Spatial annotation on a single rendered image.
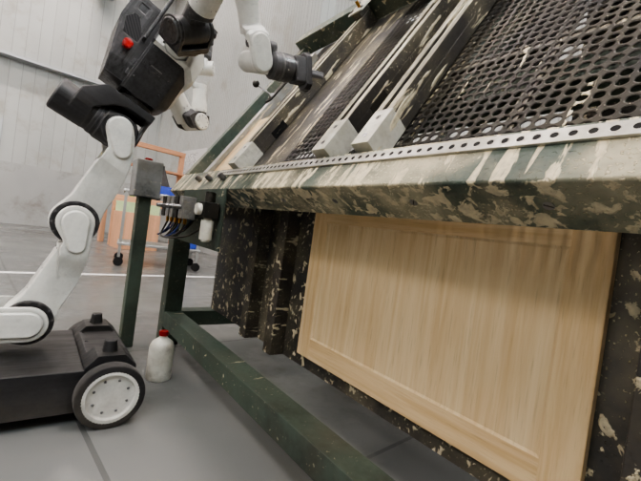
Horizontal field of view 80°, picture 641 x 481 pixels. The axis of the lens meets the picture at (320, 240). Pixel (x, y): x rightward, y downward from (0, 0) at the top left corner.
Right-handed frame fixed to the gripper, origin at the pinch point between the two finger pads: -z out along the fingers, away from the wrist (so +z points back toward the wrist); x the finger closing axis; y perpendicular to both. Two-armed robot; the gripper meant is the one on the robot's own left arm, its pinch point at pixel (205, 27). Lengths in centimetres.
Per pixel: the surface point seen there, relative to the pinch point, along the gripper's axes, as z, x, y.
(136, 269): 116, -39, -20
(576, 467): 165, 128, 42
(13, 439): 176, -10, 43
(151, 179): 74, -28, -9
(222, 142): 42, -8, -36
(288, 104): 48, 45, -4
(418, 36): 49, 102, 21
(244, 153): 74, 31, 5
